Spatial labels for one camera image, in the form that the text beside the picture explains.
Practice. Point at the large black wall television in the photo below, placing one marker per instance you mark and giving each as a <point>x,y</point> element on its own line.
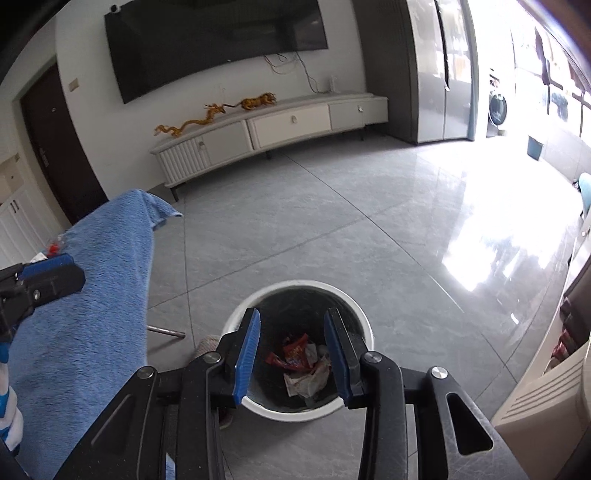
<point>154,43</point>

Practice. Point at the golden tiger figurine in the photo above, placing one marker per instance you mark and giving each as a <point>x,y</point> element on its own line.
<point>266,99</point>

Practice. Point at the beige sofa armrest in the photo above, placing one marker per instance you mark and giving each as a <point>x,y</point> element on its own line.
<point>546,420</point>

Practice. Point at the washing machine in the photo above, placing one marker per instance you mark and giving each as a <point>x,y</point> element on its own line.
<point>497,114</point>

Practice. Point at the blue fuzzy table cloth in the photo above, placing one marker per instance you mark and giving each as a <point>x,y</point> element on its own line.
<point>69,359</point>

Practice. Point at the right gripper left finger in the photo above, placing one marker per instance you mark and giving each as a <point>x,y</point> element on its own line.
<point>127,440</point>

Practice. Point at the beige clear snack bag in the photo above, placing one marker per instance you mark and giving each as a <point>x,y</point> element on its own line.
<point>315,375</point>

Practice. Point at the golden dragon figurine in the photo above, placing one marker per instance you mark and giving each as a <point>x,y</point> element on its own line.
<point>211,111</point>

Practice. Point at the white low tv cabinet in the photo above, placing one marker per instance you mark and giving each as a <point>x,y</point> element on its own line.
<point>241,135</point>

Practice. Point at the dark grey glass display cabinet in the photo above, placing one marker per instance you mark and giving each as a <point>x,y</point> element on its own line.
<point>421,55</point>

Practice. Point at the red snack wrapper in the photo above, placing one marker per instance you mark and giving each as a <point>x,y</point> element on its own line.
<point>294,358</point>

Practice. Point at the dark brown entrance door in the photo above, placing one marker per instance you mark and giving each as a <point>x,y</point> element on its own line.
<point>57,148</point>

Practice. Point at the small red clear wrapper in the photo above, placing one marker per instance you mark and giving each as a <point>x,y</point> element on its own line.
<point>55,247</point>

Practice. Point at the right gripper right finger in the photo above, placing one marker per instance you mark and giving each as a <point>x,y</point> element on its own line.
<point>455,440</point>

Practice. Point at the white round trash bin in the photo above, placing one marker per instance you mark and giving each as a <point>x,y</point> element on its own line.
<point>287,311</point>

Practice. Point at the white lower shoe cabinet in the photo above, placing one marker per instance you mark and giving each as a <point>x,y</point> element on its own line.
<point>24,232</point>

